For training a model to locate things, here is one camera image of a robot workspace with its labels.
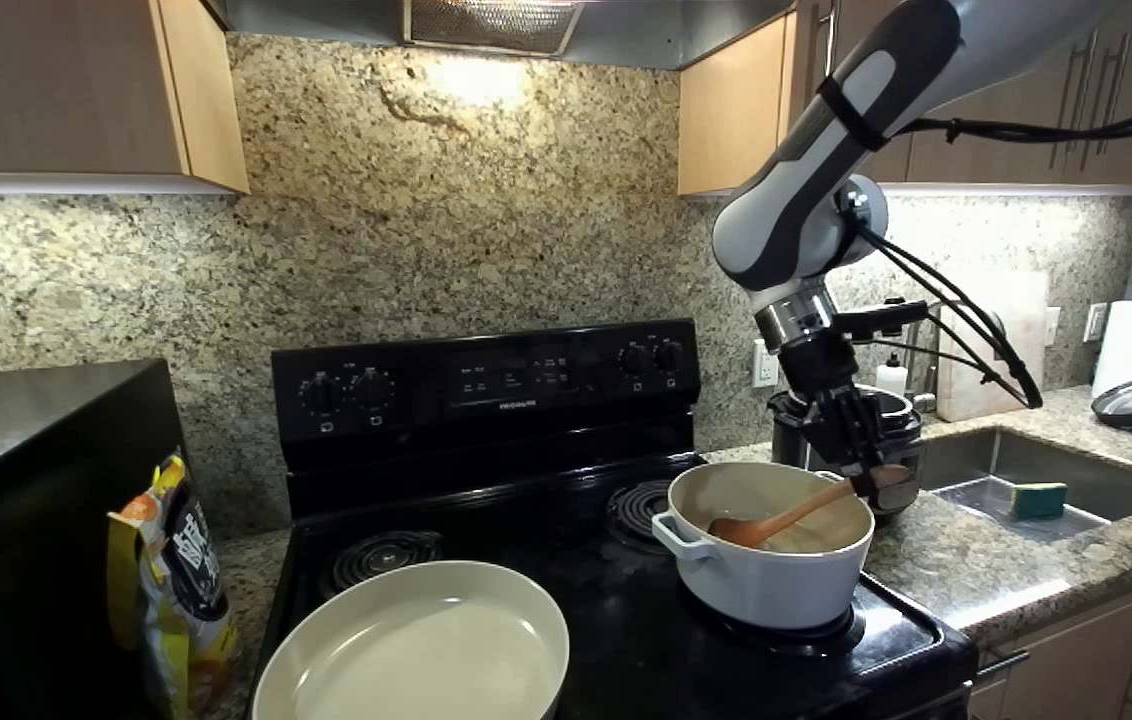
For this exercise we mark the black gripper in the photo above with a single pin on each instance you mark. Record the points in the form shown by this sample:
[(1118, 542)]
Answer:
[(813, 347)]

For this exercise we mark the wooden spoon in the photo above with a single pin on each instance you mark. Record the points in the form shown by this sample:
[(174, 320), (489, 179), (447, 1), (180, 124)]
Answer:
[(752, 533)]

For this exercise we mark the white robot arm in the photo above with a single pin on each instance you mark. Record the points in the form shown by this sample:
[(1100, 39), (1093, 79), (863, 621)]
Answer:
[(809, 213)]

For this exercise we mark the black electric stove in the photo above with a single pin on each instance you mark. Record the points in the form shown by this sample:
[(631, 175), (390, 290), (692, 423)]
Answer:
[(550, 455)]

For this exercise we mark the white cutting board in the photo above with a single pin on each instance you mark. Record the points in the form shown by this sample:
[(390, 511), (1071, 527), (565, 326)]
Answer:
[(968, 374)]

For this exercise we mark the green sponge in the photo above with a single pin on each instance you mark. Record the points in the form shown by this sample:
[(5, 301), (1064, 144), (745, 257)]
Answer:
[(1038, 501)]

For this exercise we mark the kitchen sink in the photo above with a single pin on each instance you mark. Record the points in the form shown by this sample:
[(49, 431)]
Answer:
[(974, 476)]

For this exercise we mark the upper wooden cabinet right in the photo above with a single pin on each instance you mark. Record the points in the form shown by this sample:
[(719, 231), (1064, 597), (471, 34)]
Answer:
[(745, 99)]

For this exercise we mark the range hood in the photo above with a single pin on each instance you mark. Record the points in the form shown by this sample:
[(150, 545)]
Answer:
[(631, 34)]

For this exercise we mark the yellow black snack bag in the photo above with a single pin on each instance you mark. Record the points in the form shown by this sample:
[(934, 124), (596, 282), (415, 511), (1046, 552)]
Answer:
[(165, 594)]

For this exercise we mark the black microwave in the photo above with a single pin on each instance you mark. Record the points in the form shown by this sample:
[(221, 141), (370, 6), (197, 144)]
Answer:
[(72, 447)]

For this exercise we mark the upper wooden cabinet left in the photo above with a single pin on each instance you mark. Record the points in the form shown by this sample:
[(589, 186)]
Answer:
[(119, 99)]

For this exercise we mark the white wall outlet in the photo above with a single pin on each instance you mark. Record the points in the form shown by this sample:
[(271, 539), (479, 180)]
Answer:
[(767, 366)]

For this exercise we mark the white pot with handles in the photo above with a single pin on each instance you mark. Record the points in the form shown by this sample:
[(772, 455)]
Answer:
[(797, 579)]

